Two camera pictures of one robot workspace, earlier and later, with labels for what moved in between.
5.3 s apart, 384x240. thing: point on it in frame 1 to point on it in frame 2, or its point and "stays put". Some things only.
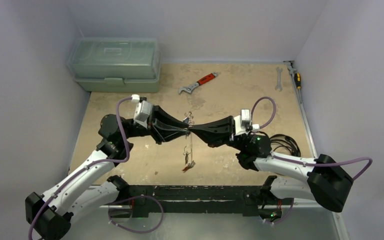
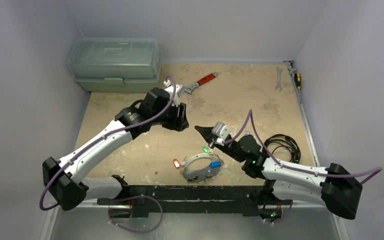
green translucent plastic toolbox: (116, 64) stays put
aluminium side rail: (290, 65) stays put
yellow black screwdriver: (297, 78) stays put
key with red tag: (189, 165) to (176, 163)
